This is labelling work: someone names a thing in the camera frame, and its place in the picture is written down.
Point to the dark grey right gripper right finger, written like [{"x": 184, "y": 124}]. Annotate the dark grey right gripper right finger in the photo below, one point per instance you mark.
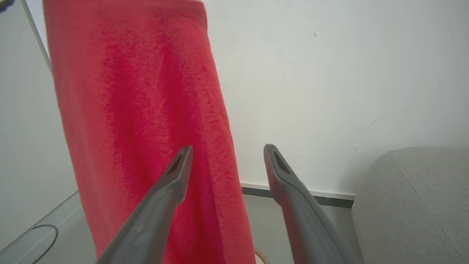
[{"x": 307, "y": 227}]

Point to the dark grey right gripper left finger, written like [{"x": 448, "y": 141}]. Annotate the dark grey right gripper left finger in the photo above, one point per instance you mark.
[{"x": 154, "y": 220}]

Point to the red and white garment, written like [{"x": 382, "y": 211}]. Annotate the red and white garment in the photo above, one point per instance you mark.
[{"x": 128, "y": 91}]

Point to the cream perforated laundry basket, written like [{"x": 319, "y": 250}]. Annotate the cream perforated laundry basket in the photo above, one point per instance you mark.
[{"x": 262, "y": 259}]

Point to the white and black baseboard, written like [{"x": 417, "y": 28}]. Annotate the white and black baseboard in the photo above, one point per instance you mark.
[{"x": 322, "y": 196}]

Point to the grey fabric sofa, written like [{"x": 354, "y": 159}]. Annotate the grey fabric sofa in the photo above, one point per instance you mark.
[{"x": 414, "y": 205}]

